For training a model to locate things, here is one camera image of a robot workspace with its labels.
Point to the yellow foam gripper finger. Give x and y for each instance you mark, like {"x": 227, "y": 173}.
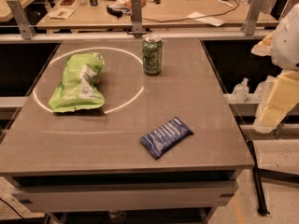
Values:
{"x": 263, "y": 48}
{"x": 279, "y": 96}

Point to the white paper sheet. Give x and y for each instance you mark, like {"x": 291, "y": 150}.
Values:
{"x": 206, "y": 19}

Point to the green soda can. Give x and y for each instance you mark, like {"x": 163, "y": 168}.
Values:
{"x": 152, "y": 54}

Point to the green rice chip bag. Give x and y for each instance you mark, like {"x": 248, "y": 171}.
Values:
{"x": 78, "y": 88}

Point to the metal bracket post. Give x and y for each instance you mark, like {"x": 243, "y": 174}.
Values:
{"x": 136, "y": 19}
{"x": 26, "y": 29}
{"x": 248, "y": 28}

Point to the middle metal bracket post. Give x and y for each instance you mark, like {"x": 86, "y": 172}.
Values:
{"x": 136, "y": 19}

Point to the brown phone wallet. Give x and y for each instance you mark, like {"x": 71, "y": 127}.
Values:
{"x": 67, "y": 2}

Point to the left metal bracket post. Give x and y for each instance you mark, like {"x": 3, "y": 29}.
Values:
{"x": 26, "y": 29}

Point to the right metal bracket post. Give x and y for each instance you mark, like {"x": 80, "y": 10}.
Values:
{"x": 248, "y": 28}

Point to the white table drawer front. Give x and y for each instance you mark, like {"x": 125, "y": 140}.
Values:
{"x": 127, "y": 197}

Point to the black floor stand leg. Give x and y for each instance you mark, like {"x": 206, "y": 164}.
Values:
{"x": 262, "y": 207}

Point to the black sunglasses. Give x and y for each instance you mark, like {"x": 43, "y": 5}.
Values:
{"x": 114, "y": 12}

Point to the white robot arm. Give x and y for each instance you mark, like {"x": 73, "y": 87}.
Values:
{"x": 285, "y": 43}

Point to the blue snack packet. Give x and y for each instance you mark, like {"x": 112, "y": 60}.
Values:
{"x": 165, "y": 137}

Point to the clear sanitizer bottle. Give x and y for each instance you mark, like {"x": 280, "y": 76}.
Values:
{"x": 240, "y": 91}
{"x": 261, "y": 89}

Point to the white paper card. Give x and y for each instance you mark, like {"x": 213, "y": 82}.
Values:
{"x": 62, "y": 13}

